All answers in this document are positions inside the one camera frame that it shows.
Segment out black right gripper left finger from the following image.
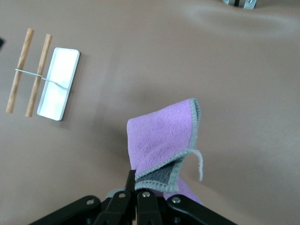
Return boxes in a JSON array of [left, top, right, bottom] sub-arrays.
[[29, 170, 137, 225]]

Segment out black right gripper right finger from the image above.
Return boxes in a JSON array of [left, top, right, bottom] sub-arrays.
[[137, 190, 237, 225]]

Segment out purple towel with grey edge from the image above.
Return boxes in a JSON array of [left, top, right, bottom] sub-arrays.
[[126, 97, 204, 206]]

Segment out wooden rack rod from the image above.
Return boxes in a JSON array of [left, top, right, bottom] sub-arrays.
[[25, 34, 53, 117], [6, 28, 35, 114]]

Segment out white rectangular rack base tray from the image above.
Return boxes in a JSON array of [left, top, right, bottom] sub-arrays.
[[37, 47, 81, 121]]

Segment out brown table cover mat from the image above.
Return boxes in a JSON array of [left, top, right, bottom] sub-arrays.
[[0, 0, 300, 225]]

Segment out thin metal rack wire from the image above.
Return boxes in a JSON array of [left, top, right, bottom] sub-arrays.
[[14, 67, 70, 91]]

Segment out metal clamp bracket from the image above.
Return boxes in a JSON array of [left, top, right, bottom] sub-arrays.
[[222, 0, 256, 9]]

